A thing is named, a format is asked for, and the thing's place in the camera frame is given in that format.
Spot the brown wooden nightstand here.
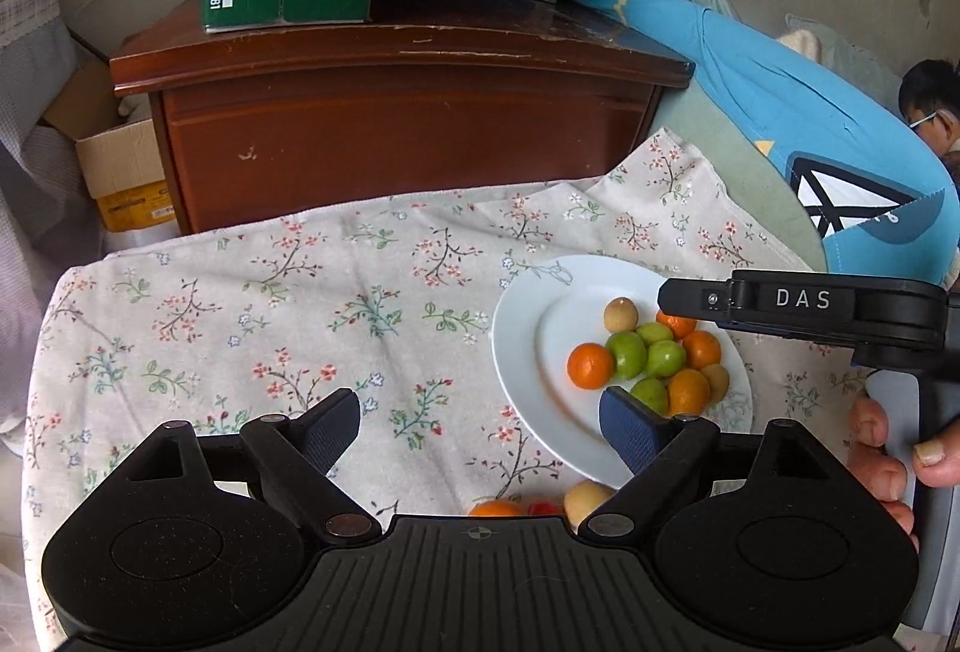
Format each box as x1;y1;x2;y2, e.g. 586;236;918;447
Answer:
110;0;697;237

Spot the floral tablecloth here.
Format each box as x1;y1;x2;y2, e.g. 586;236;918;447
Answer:
22;127;871;652

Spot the open cardboard box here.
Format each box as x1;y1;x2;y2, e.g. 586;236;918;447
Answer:
41;59;181;235

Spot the white plate with flower outline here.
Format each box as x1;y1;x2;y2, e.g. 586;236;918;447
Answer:
491;254;753;489

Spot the lilac checked cloth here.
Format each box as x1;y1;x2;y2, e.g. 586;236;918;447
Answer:
0;18;106;428

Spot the person in blue shirt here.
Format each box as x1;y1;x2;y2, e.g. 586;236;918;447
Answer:
566;0;960;287

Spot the cream fluffy cloth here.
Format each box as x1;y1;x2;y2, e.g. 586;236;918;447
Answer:
778;14;827;62

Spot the person's right hand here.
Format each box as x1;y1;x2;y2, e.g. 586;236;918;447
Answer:
847;395;960;552

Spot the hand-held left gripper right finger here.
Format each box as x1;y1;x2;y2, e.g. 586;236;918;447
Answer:
576;386;845;542

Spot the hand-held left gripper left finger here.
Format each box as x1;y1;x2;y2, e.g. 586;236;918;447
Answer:
120;388;381;542

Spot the grey-green bedsheet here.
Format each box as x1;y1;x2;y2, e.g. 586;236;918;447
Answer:
649;71;830;274

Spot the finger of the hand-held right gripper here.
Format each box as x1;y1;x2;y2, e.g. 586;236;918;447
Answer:
658;277;740;327

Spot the yellow packet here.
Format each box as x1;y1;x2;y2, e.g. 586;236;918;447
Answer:
97;181;181;235

